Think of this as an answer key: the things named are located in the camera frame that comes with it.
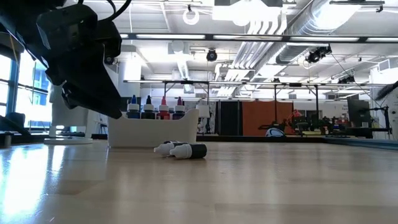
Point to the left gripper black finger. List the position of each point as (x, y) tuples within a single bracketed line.
[(96, 77), (93, 104)]

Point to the black partition panel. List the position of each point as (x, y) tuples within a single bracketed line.
[(229, 118)]

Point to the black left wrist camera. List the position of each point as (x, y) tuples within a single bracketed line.
[(110, 39)]

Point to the silver ventilation duct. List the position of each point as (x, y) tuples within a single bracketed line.
[(298, 28)]

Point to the black ceiling dome camera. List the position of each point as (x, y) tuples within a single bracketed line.
[(211, 55)]

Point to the black diagonal frame strut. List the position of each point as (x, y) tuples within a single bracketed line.
[(18, 127)]

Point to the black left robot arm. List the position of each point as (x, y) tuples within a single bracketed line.
[(15, 18)]

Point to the orange partition wall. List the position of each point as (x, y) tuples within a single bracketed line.
[(264, 115)]

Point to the large blue food coloring bottle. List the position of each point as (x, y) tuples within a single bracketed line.
[(133, 114)]

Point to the black metal gantry frame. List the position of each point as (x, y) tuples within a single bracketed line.
[(275, 102)]

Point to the white plastic bin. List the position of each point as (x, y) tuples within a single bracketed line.
[(149, 133), (71, 124)]

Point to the black overhead frame bar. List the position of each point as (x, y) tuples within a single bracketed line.
[(280, 38)]

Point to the dark green small dropper bottle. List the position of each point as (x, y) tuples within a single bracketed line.
[(161, 149)]

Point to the black table edge rail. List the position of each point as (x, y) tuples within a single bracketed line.
[(248, 138)]

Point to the red robot arm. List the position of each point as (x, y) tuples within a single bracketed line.
[(294, 113)]

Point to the large red food coloring bottle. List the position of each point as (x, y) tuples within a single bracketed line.
[(163, 115)]

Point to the large black food coloring bottle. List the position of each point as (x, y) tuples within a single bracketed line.
[(148, 115)]

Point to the black small dropper bottle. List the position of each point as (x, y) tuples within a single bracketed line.
[(194, 151)]

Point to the black ceiling-hung camera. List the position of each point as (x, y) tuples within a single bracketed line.
[(346, 79), (315, 56)]

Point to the large purple food coloring bottle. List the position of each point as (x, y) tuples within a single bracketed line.
[(179, 115)]

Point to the white paper sheet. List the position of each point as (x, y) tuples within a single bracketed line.
[(202, 111)]

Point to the black wall-mounted camera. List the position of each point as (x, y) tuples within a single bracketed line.
[(109, 61)]

